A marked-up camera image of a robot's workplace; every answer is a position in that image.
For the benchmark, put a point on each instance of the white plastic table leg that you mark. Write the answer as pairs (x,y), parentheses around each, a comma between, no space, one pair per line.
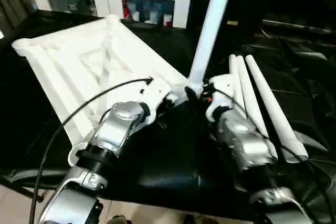
(212,24)
(273,108)
(234,72)
(252,103)

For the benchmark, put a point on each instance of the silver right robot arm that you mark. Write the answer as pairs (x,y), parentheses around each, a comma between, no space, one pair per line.
(241,140)

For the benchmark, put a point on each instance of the black mat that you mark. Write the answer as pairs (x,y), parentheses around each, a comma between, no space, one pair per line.
(173,161)

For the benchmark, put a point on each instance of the white plastic table top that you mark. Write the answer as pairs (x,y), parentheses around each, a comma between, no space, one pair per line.
(89,61)

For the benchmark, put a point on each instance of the long black bar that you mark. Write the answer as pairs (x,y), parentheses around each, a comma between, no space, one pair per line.
(299,25)

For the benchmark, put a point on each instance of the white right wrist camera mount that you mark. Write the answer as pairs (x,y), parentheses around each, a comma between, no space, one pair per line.
(220,87)

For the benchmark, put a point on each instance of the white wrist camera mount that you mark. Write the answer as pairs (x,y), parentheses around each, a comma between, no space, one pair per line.
(220,87)
(156,95)

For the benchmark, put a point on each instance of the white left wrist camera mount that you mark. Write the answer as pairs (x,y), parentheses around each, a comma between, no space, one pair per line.
(156,95)

